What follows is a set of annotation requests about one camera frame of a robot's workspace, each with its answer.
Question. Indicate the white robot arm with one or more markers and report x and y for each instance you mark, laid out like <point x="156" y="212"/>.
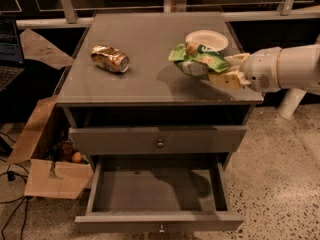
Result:
<point x="298" y="67"/>

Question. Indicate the grey upper drawer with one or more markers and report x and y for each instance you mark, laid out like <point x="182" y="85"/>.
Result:
<point x="157" y="140"/>

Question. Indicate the white diagonal pole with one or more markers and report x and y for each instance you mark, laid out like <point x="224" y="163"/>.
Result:
<point x="290" y="102"/>

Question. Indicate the grey open middle drawer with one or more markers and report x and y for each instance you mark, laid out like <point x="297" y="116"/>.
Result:
<point x="159" y="193"/>

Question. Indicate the green rice chip bag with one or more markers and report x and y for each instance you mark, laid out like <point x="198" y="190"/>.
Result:
<point x="197" y="60"/>

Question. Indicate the crushed golden soda can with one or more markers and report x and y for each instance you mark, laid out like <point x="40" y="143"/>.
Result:
<point x="109" y="58"/>

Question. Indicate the white paper bowl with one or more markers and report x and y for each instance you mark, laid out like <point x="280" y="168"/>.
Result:
<point x="211" y="39"/>

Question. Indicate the black laptop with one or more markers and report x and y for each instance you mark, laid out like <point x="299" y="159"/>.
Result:
<point x="11" y="55"/>

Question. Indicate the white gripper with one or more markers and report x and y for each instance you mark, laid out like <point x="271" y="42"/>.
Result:
<point x="261" y="69"/>

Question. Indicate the metal railing frame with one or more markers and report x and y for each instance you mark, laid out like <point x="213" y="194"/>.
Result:
<point x="80" y="13"/>

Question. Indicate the open cardboard box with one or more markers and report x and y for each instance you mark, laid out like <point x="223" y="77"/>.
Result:
<point x="38" y="143"/>

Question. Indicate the grey nightstand cabinet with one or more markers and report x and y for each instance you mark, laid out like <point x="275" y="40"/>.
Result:
<point x="153" y="92"/>

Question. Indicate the orange fruit in box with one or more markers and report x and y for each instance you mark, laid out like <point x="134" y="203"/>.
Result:
<point x="77" y="157"/>

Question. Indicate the dark red jar in box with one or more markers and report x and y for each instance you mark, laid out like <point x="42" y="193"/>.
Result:
<point x="65" y="150"/>

